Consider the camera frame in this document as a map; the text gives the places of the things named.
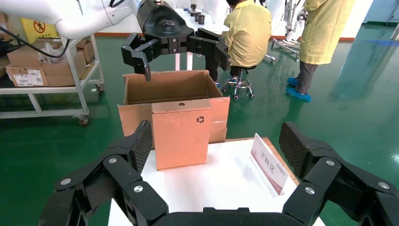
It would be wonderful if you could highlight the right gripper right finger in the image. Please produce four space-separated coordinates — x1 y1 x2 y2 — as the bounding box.
278 121 399 226

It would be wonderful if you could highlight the cardboard box with white label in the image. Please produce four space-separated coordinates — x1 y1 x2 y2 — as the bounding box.
5 65 50 87

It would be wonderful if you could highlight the large open cardboard box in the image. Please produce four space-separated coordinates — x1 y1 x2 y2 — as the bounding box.
118 70 231 145

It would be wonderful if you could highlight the seated person in yellow coat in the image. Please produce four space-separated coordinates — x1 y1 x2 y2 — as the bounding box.
206 0 272 89

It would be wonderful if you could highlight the clear plastic bag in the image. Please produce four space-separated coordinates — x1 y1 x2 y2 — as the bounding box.
38 42 66 65

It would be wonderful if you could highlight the small cardboard box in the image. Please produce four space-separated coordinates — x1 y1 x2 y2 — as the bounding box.
151 99 213 171

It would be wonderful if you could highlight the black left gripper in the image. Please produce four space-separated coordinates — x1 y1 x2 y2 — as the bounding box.
120 0 231 82

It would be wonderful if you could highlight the white wheeled shelf cart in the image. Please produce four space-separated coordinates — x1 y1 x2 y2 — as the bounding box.
0 34 105 126

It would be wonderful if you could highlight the white red acrylic sign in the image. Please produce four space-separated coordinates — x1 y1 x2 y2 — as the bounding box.
249 133 290 197

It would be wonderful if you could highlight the long black arm cable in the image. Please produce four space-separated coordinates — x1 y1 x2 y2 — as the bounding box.
0 26 71 59

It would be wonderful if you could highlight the brown cardboard box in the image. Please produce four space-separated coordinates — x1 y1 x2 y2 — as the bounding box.
75 39 96 65
7 47 44 68
41 49 87 87

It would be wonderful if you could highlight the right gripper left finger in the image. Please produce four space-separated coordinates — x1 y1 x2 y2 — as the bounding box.
38 120 169 226

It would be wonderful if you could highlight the black stool with chrome base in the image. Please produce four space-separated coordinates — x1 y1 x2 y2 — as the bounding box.
222 65 257 100

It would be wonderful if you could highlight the white metal stand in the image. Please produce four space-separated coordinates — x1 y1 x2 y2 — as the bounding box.
271 0 308 61

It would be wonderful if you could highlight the standing person in yellow coat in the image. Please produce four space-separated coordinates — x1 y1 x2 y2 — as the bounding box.
285 0 356 103

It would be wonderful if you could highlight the yellow warning sign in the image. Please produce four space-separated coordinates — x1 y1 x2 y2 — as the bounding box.
20 17 60 44

